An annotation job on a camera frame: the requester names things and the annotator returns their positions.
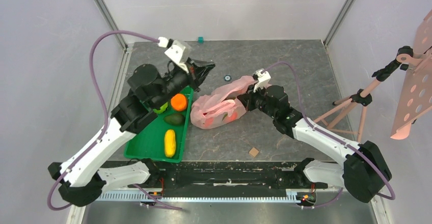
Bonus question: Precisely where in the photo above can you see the pink plastic bag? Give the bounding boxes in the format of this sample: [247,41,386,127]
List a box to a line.
[190,75,255,129]

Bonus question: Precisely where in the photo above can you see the orange fake fruit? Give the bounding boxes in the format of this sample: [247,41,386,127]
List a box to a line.
[170,94,188,111]

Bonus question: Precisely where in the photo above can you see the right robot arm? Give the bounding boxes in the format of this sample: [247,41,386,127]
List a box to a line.
[238,85,395,203]

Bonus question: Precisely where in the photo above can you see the red fake fruit in bag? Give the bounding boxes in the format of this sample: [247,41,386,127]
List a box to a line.
[226,111,238,122]

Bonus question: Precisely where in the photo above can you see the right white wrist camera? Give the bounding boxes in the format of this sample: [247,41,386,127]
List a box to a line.
[253,69,271,92]

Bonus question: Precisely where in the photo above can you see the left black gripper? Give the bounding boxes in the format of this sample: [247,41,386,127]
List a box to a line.
[153,57,217,109]

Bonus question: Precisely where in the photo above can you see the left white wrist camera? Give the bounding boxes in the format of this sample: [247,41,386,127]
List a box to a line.
[158,37,192,74]

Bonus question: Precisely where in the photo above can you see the pink perforated board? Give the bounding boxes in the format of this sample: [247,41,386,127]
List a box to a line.
[391,12,431,140]

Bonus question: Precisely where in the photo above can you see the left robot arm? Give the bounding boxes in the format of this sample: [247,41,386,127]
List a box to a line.
[48,59,215,207]

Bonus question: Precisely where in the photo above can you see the dark green fake avocado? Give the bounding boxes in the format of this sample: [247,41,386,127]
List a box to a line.
[164,113,186,126]

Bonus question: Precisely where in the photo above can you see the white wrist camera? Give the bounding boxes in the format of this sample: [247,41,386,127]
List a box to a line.
[158,37,192,74]
[253,69,271,92]

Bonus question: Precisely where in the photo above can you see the small brown wooden block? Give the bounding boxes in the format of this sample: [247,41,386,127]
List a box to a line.
[249,147,259,157]

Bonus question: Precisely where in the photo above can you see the pink tripod stand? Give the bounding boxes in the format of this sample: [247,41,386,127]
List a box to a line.
[314,46,414,142]

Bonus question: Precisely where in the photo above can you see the green fake round fruit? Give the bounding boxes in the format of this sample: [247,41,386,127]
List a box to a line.
[153,102,168,115]

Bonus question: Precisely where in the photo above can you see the yellow fake fruit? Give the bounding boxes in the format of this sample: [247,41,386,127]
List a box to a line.
[164,129,177,158]

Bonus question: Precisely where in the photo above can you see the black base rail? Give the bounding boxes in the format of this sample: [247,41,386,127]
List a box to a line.
[139,161,327,189]

